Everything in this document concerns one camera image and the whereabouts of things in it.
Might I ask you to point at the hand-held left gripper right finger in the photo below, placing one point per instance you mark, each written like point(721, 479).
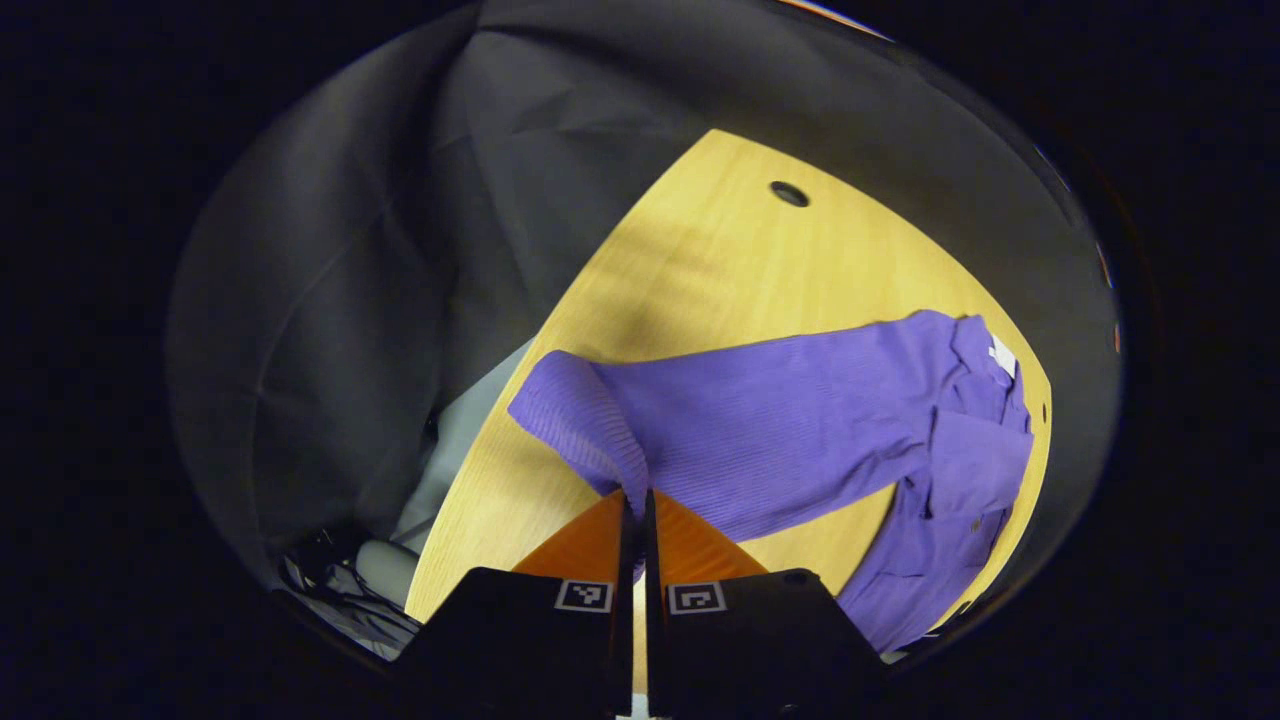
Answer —
point(655, 620)

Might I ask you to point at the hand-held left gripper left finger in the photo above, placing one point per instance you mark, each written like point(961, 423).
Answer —
point(624, 620)

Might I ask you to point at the pale rounded object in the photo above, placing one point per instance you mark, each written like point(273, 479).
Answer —
point(385, 570)

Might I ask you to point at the purple button shirt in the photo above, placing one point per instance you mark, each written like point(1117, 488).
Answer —
point(780, 420)

